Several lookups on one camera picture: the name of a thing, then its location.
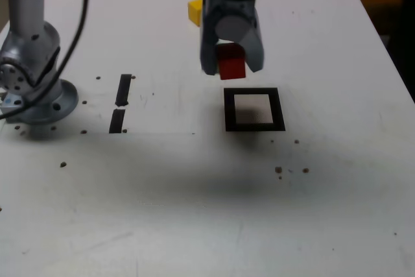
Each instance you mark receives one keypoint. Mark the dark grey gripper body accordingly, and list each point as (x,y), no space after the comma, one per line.
(227,6)

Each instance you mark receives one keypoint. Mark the black tape strip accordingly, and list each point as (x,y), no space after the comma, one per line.
(123,89)

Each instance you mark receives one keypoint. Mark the red cube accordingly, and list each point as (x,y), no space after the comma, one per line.
(231,67)

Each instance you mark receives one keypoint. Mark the black tape square outline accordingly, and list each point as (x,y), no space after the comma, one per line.
(229,111)

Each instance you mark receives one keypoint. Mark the yellow cube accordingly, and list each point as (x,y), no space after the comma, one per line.
(195,11)

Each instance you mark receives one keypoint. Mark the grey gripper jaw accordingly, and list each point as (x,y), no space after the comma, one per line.
(231,27)
(209,53)

